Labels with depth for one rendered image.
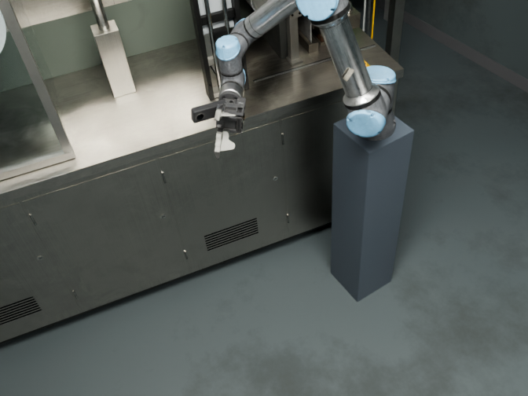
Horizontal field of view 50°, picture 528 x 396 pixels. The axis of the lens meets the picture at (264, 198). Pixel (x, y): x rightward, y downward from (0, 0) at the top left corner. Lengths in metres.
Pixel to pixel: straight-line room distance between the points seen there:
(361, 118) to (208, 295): 1.28
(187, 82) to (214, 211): 0.54
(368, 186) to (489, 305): 0.93
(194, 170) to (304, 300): 0.82
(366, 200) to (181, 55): 1.01
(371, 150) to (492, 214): 1.24
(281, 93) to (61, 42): 0.92
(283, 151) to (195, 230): 0.51
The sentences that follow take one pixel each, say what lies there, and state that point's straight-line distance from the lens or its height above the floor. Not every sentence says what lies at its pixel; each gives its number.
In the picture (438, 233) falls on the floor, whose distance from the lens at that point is 2.89.
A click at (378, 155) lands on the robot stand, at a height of 0.87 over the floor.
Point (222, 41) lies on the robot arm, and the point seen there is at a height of 1.26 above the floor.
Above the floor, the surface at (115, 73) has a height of 1.00.
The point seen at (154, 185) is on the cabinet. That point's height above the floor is 0.70.
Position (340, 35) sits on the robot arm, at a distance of 1.63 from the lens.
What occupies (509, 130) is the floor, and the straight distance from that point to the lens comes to 3.56.
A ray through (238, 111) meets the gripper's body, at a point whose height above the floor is 1.13.
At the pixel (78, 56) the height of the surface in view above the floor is 0.97.
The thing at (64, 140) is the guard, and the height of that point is 0.99.
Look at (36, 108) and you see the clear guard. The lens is 1.96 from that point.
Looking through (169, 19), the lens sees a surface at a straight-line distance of 2.50.
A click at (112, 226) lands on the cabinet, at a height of 0.56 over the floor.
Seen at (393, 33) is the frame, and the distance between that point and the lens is 3.28.
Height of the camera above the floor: 2.18
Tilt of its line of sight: 46 degrees down
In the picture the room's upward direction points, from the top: 6 degrees counter-clockwise
